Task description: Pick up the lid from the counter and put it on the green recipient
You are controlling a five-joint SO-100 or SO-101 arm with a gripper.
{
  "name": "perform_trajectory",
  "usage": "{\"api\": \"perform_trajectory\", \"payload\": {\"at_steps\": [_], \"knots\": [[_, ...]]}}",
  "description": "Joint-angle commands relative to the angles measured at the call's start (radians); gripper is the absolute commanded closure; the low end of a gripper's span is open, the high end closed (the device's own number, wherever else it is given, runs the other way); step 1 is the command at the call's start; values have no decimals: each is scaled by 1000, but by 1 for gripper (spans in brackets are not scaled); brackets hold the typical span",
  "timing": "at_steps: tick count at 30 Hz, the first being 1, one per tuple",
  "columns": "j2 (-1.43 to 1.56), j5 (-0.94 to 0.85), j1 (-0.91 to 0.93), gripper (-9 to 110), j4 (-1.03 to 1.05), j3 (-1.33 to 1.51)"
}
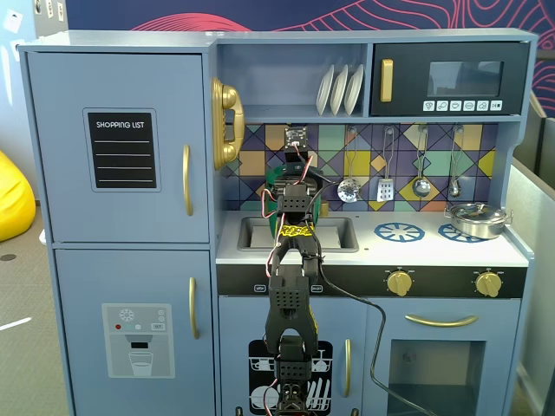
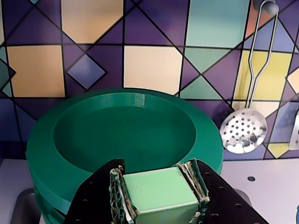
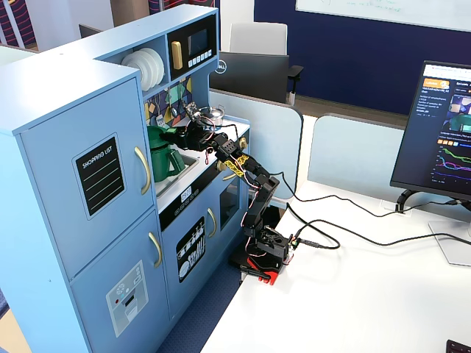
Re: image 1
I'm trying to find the grey rounded desk divider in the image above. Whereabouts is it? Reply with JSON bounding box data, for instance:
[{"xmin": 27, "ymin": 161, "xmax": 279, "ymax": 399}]
[{"xmin": 506, "ymin": 163, "xmax": 555, "ymax": 416}]

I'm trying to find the gold toy telephone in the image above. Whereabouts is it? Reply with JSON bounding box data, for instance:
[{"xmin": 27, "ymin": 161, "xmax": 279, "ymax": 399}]
[{"xmin": 211, "ymin": 76, "xmax": 246, "ymax": 172}]

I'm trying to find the steel ladle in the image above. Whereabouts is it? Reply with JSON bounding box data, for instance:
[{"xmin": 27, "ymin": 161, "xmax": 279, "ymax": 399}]
[{"xmin": 411, "ymin": 124, "xmax": 433, "ymax": 198}]

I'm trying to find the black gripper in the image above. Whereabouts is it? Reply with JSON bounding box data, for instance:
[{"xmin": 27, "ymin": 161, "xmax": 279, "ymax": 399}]
[{"xmin": 275, "ymin": 149, "xmax": 336, "ymax": 186}]

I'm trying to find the white toy plate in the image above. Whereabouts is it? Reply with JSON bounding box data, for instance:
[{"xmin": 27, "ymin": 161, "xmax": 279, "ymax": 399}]
[
  {"xmin": 330, "ymin": 63, "xmax": 349, "ymax": 117},
  {"xmin": 343, "ymin": 63, "xmax": 365, "ymax": 116},
  {"xmin": 316, "ymin": 64, "xmax": 336, "ymax": 117}
]

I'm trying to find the yellow beanbag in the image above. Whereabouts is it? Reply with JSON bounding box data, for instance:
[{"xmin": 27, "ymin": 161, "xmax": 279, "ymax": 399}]
[{"xmin": 0, "ymin": 149, "xmax": 37, "ymax": 244}]

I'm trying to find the steel slotted spatula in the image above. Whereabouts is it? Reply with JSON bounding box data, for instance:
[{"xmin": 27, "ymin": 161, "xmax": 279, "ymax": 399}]
[{"xmin": 375, "ymin": 125, "xmax": 396, "ymax": 204}]

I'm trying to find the steel skimmer spoon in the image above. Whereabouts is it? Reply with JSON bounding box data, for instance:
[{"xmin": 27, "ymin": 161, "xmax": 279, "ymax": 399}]
[{"xmin": 336, "ymin": 125, "xmax": 362, "ymax": 204}]

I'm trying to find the small camera circuit board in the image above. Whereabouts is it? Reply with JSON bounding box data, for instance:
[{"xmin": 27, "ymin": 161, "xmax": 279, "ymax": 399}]
[{"xmin": 284, "ymin": 126, "xmax": 311, "ymax": 151}]

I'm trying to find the gold stove knob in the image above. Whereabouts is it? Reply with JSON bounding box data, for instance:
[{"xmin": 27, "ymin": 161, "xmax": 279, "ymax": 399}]
[
  {"xmin": 475, "ymin": 270, "xmax": 504, "ymax": 298},
  {"xmin": 386, "ymin": 269, "xmax": 414, "ymax": 298}
]

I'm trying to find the blue wooden toy kitchen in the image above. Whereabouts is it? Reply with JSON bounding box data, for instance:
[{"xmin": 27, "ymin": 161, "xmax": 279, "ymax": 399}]
[{"xmin": 17, "ymin": 28, "xmax": 539, "ymax": 416}]

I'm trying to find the steel pot with lid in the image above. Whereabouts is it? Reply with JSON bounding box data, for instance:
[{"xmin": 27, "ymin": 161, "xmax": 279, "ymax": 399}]
[{"xmin": 443, "ymin": 201, "xmax": 514, "ymax": 240}]

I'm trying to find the black cable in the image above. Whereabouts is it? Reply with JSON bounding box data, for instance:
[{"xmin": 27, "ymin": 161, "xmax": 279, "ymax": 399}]
[{"xmin": 314, "ymin": 233, "xmax": 437, "ymax": 416}]

